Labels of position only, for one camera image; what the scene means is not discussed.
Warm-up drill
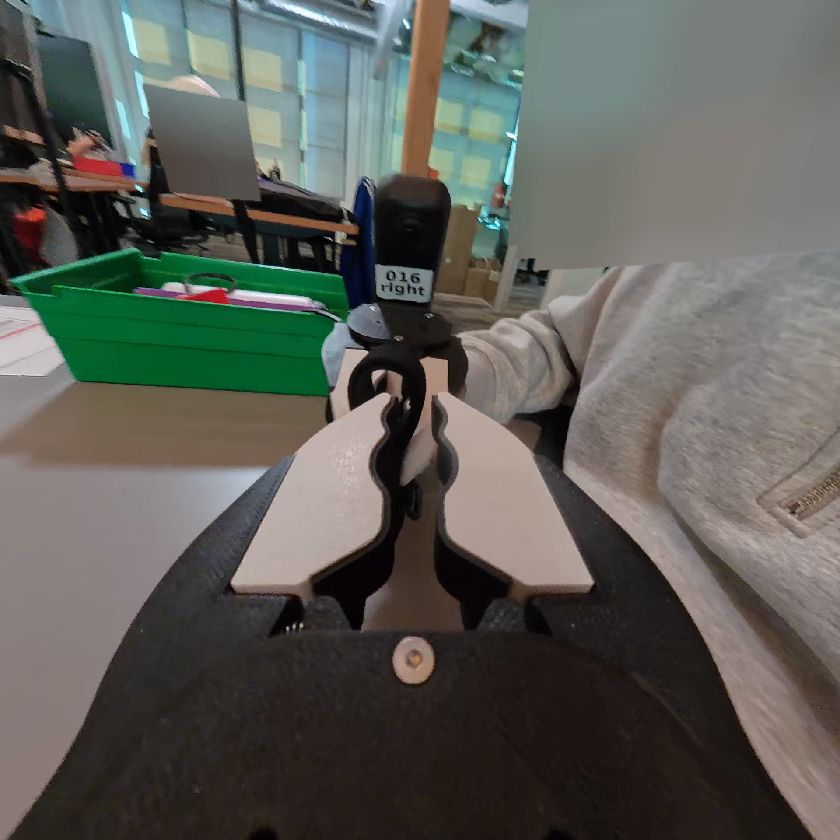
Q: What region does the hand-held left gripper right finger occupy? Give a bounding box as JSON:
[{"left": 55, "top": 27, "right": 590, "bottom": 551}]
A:
[{"left": 430, "top": 392, "right": 595, "bottom": 630}]

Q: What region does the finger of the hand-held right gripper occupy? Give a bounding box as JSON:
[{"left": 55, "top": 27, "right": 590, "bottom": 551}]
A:
[
  {"left": 399, "top": 357, "right": 452, "bottom": 487},
  {"left": 330, "top": 348, "right": 368, "bottom": 421}
]

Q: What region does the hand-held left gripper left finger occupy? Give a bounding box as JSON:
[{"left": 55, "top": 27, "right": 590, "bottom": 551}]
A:
[{"left": 231, "top": 395, "right": 404, "bottom": 630}]

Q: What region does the black strap with buckle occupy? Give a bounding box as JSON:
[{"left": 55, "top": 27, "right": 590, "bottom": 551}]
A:
[{"left": 348, "top": 343, "right": 429, "bottom": 521}]

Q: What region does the person's right forearm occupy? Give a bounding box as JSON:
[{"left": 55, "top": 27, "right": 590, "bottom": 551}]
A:
[{"left": 456, "top": 262, "right": 621, "bottom": 424}]

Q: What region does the cardboard box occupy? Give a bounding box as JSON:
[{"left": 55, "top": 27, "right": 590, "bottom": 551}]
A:
[{"left": 436, "top": 205, "right": 481, "bottom": 295}]

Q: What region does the blue cloth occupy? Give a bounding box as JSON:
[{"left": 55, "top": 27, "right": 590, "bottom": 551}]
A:
[{"left": 340, "top": 177, "right": 379, "bottom": 311}]

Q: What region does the purple flat board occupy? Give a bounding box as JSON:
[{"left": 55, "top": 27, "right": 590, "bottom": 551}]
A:
[{"left": 134, "top": 285, "right": 327, "bottom": 314}]

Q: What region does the green plastic bin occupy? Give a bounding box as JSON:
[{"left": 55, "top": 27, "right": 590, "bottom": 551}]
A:
[{"left": 10, "top": 248, "right": 350, "bottom": 397}]

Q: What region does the person's grey hoodie torso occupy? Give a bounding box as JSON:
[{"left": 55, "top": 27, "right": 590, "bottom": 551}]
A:
[{"left": 564, "top": 252, "right": 840, "bottom": 840}]

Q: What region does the printed paper sheet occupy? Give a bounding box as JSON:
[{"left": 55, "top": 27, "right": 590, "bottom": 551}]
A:
[{"left": 0, "top": 308, "right": 74, "bottom": 377}]

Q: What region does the wooden post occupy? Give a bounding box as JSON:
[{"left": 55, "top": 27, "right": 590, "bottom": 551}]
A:
[{"left": 400, "top": 0, "right": 452, "bottom": 178}]

